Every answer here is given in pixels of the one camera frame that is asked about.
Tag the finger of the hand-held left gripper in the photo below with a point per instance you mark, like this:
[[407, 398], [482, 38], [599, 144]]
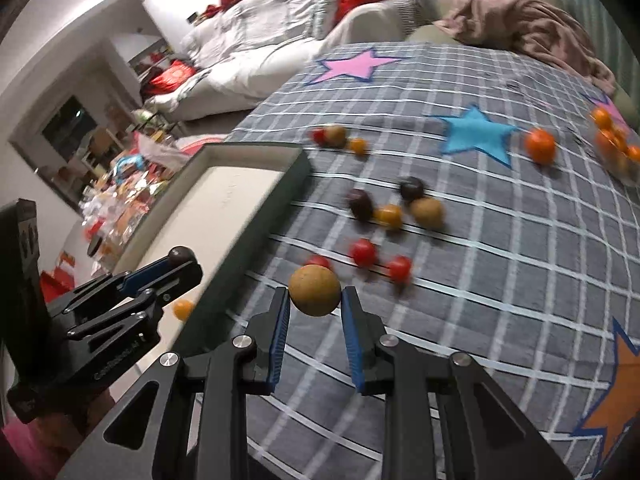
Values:
[[120, 317], [145, 274]]

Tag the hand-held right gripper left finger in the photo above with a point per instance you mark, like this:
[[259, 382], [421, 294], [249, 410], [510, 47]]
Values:
[[280, 345]]

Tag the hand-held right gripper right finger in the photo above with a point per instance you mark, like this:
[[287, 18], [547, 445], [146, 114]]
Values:
[[352, 345]]

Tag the dark purple plum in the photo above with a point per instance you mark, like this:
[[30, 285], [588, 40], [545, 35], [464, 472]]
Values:
[[411, 189], [360, 204], [181, 255]]

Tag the small yellow-orange fruit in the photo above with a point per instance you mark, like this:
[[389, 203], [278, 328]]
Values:
[[183, 310], [388, 216], [358, 146]]

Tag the round brown fruit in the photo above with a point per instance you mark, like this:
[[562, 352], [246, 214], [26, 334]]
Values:
[[426, 212], [336, 136], [316, 291]]

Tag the red cherry tomato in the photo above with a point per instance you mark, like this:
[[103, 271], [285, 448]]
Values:
[[400, 268], [318, 261], [364, 252]]

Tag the person's left forearm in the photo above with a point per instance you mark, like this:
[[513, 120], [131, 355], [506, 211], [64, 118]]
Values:
[[35, 440]]

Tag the pile of snack packets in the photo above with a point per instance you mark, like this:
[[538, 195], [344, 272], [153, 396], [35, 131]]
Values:
[[130, 195]]

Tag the grey plaid blanket with stars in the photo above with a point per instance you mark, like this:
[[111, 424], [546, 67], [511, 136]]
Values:
[[475, 285]]

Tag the dark window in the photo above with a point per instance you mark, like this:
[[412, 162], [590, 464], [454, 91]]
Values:
[[67, 125]]

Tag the red embroidered cushion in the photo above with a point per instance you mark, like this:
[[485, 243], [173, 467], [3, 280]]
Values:
[[172, 76]]

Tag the white sofa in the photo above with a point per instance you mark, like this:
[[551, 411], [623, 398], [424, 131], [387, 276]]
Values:
[[260, 72]]

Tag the single orange tangerine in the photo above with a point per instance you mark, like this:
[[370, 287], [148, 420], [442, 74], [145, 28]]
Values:
[[540, 146]]

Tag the grey white striped throw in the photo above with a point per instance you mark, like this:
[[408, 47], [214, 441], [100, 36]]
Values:
[[280, 15]]

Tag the bag of oranges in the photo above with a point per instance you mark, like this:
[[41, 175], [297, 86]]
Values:
[[627, 172]]

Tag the pile of small tangerines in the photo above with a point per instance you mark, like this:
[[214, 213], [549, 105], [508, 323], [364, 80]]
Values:
[[606, 140]]

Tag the pink crumpled blanket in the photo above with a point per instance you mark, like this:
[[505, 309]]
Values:
[[525, 25]]

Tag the wall shelf niche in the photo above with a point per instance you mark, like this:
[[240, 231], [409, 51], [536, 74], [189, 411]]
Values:
[[150, 55]]

